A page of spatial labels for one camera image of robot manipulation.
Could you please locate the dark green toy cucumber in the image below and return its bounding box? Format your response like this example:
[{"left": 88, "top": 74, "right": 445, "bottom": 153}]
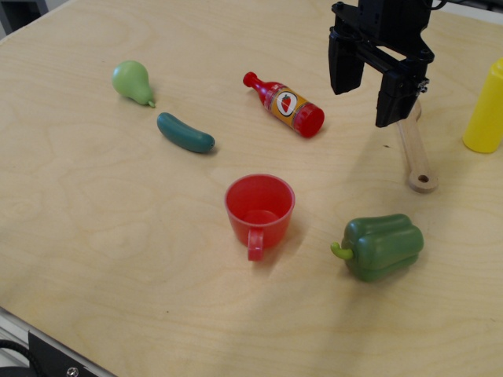
[{"left": 156, "top": 112, "right": 215, "bottom": 153}]

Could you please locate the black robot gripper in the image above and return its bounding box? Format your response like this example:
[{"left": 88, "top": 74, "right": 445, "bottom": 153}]
[{"left": 328, "top": 1, "right": 435, "bottom": 128}]

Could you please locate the wooden spoon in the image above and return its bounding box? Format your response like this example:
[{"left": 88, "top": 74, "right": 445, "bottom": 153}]
[{"left": 397, "top": 100, "right": 439, "bottom": 194}]

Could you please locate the red plastic cup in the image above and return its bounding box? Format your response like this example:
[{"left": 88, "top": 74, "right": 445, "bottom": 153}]
[{"left": 224, "top": 174, "right": 296, "bottom": 262}]

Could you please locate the red toy ketchup bottle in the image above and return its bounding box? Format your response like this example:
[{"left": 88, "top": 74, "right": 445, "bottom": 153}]
[{"left": 243, "top": 71, "right": 325, "bottom": 138}]

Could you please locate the yellow plastic bottle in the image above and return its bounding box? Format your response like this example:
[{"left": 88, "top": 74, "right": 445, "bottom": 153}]
[{"left": 462, "top": 58, "right": 502, "bottom": 153}]

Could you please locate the black cable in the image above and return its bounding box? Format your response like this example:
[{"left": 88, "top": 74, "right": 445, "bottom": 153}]
[{"left": 0, "top": 339, "right": 40, "bottom": 377}]

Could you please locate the black corner bracket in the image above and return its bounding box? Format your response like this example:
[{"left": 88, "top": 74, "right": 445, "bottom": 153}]
[{"left": 28, "top": 331, "right": 114, "bottom": 377}]

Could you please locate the light green toy pear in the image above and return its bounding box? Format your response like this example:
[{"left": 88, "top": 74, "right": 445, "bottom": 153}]
[{"left": 112, "top": 60, "right": 156, "bottom": 108}]

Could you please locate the green toy bell pepper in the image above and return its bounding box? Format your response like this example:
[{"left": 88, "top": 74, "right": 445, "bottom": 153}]
[{"left": 330, "top": 214, "right": 424, "bottom": 282}]

